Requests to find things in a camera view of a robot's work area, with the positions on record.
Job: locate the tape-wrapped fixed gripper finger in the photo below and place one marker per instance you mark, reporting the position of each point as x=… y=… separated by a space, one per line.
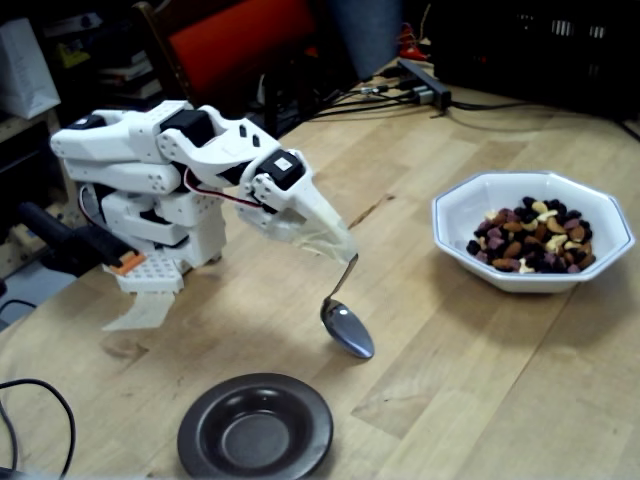
x=325 y=220

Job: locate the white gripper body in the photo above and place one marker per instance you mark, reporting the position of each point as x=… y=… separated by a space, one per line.
x=306 y=204

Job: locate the tape-wrapped moving gripper finger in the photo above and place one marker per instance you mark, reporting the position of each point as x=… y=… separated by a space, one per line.
x=300 y=232

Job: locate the metal spoon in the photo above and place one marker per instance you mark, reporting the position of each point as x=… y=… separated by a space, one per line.
x=350 y=335

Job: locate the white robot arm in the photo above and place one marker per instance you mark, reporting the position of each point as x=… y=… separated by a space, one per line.
x=115 y=145

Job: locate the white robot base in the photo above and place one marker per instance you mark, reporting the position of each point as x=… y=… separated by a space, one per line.
x=150 y=272

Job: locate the white octagonal bowl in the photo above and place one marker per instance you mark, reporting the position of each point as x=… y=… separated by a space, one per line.
x=500 y=200

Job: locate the brown round plate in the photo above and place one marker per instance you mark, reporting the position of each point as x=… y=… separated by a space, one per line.
x=250 y=435

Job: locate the red chair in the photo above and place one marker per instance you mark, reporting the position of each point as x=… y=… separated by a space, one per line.
x=235 y=45

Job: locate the dark blue fabric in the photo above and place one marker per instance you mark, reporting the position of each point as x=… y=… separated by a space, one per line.
x=365 y=35

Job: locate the cream tape strip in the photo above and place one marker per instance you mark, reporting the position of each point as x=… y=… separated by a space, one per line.
x=145 y=312

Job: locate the stack of books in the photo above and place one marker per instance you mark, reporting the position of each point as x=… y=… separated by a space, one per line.
x=130 y=75

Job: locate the red alligator clips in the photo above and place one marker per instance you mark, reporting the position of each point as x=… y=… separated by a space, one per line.
x=415 y=50

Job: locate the mixed nuts and dried fruit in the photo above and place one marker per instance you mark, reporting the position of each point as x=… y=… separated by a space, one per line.
x=530 y=235

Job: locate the black bar clamp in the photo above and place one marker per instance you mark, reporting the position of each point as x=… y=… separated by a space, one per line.
x=75 y=240

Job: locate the wooden shelf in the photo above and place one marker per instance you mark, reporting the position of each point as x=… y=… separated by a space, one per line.
x=59 y=150

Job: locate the yellow package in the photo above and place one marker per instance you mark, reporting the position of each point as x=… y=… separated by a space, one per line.
x=72 y=55

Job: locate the black plastic crate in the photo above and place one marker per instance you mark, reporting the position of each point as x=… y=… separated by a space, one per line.
x=525 y=50

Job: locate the white cardboard box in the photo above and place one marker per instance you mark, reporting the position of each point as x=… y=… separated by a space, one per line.
x=25 y=70

